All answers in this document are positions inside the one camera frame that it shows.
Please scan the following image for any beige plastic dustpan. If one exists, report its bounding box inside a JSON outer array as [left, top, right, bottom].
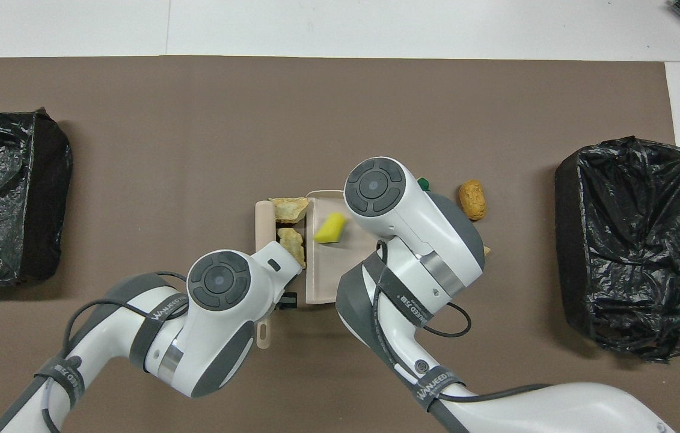
[[305, 190, 376, 305]]

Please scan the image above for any beige hand brush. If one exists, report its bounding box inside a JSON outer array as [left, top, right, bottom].
[[254, 200, 278, 351]]

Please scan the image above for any bright yellow sponge piece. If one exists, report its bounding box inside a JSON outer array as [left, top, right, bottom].
[[313, 212, 348, 244]]

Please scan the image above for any orange brown sponge piece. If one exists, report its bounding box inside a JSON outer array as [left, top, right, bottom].
[[458, 179, 488, 222]]

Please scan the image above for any brown paper table mat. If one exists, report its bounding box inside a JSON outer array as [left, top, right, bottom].
[[0, 56, 680, 433]]

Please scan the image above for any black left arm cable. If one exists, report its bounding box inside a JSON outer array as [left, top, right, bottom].
[[39, 271, 191, 433]]

